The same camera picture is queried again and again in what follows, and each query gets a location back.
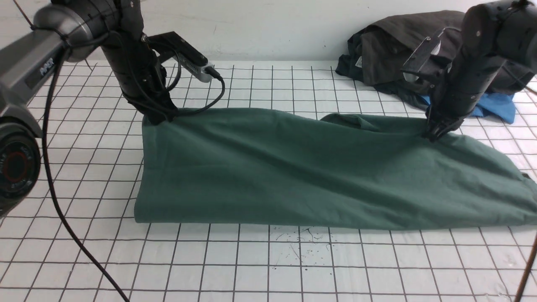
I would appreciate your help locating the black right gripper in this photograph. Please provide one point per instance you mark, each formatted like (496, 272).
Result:
(460, 89)

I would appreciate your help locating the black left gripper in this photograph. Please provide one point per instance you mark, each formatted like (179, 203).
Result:
(140, 75)

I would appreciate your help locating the green long sleeve shirt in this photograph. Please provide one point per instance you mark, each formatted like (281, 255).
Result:
(268, 167)

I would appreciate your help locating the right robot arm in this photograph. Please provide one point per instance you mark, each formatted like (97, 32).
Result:
(492, 34)

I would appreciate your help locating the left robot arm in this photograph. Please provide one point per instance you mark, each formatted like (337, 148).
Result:
(69, 31)

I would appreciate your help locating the blue crumpled garment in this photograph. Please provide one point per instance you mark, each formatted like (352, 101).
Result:
(496, 105)

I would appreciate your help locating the dark grey crumpled garment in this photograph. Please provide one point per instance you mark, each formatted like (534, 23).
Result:
(377, 53)

